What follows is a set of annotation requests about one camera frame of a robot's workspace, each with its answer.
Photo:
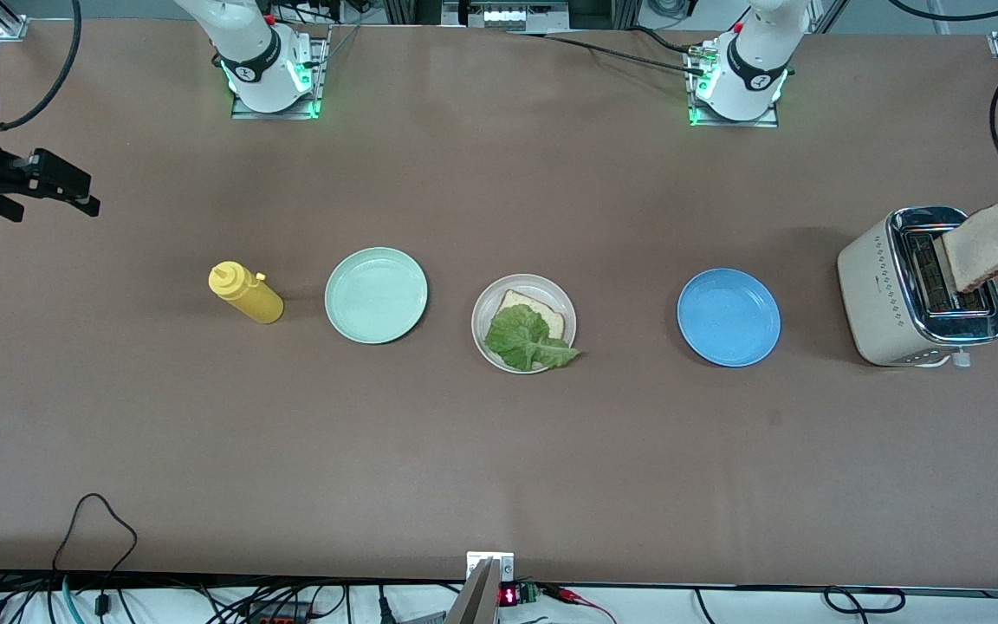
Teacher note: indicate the thick toast bread slice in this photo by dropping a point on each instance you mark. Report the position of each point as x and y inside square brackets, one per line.
[980, 251]

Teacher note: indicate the yellow mustard squeeze bottle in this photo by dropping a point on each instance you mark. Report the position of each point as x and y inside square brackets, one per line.
[256, 302]

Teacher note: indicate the thin toast bread slice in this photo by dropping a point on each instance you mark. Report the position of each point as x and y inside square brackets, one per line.
[542, 312]

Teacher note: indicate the green lettuce leaf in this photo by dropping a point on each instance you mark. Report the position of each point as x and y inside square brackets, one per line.
[521, 338]

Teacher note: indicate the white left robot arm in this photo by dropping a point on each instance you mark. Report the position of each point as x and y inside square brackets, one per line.
[750, 69]

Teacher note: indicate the blue round plate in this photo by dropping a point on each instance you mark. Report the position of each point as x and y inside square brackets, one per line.
[729, 316]

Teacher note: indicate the mint green round plate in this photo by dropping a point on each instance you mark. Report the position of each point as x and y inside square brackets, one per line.
[376, 295]

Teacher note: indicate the beige round plate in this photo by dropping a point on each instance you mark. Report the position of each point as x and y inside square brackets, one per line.
[486, 299]

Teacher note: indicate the beige chrome two-slot toaster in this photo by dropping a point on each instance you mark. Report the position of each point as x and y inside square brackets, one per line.
[876, 295]

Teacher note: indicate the black electronics box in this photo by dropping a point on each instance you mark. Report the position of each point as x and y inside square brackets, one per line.
[503, 16]

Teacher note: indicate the black power plug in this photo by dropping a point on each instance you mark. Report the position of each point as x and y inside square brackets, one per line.
[385, 607]

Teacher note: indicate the red clip lead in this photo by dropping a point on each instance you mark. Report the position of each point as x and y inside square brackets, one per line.
[568, 594]

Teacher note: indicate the grey metal bar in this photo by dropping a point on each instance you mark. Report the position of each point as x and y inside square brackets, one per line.
[475, 602]

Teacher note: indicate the red LED display module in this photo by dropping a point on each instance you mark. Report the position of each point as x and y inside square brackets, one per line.
[509, 595]

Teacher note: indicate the silver metal bracket plate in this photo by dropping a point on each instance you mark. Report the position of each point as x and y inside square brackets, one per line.
[503, 568]

